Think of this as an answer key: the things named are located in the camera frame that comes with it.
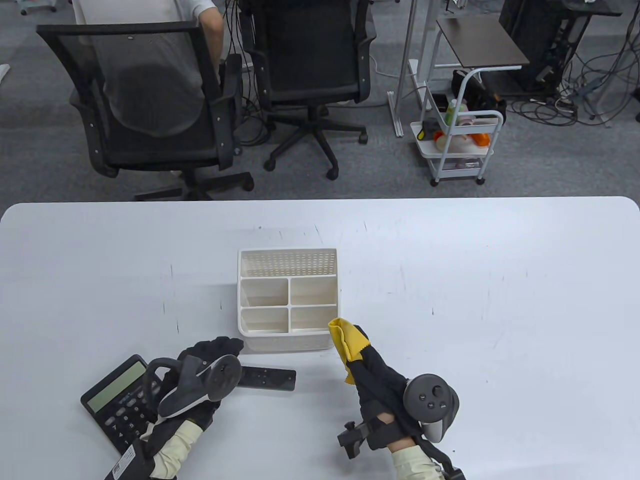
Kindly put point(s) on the person's right hand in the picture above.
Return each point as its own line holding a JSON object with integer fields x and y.
{"x": 380, "y": 385}

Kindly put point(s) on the person's left hand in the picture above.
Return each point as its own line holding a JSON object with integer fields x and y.
{"x": 220, "y": 346}

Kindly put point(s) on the yellow cleaning cloth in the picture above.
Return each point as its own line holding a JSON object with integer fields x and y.
{"x": 342, "y": 340}

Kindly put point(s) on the black remote control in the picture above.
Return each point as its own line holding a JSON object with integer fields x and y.
{"x": 272, "y": 378}

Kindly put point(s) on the black calculator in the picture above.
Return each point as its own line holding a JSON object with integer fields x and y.
{"x": 117, "y": 387}

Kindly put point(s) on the white plastic organizer basket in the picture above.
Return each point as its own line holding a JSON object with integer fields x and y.
{"x": 287, "y": 305}

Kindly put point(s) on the black labelled sensor box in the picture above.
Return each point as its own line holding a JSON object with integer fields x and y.
{"x": 125, "y": 465}

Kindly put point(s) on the white rolling cart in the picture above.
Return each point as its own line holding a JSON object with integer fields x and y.
{"x": 426, "y": 148}

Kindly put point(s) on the orange plastic object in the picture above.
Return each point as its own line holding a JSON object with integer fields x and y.
{"x": 480, "y": 139}

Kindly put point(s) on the white metal desk leg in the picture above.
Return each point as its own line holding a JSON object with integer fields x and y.
{"x": 395, "y": 115}

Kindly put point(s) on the green plastic bottle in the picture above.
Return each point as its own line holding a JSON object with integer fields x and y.
{"x": 451, "y": 112}

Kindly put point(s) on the black bag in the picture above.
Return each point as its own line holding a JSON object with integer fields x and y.
{"x": 487, "y": 100}

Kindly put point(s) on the black padded office chair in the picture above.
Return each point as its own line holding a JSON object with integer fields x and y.
{"x": 310, "y": 50}

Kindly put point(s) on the black mesh office chair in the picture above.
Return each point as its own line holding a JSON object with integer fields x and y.
{"x": 115, "y": 30}

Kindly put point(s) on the brown top side table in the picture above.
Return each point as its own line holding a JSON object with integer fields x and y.
{"x": 480, "y": 40}

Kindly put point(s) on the black computer tower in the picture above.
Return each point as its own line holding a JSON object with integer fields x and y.
{"x": 525, "y": 30}

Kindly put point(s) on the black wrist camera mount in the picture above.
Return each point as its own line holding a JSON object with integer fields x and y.
{"x": 352, "y": 440}

